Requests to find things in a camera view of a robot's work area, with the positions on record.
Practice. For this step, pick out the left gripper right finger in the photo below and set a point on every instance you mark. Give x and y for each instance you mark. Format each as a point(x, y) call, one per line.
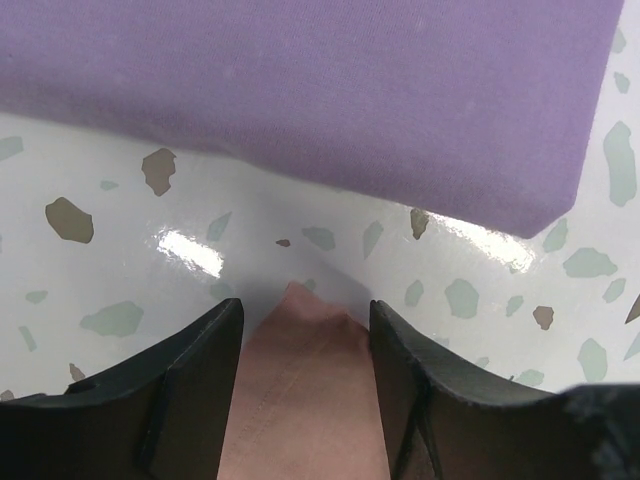
point(444, 417)

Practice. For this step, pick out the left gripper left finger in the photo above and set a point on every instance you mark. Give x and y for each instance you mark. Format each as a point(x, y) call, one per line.
point(161, 414)

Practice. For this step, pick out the pink t shirt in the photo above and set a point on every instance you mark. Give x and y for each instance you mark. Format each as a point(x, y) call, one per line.
point(304, 403)

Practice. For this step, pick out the folded purple t shirt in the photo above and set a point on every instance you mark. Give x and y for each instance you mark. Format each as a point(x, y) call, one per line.
point(477, 110)

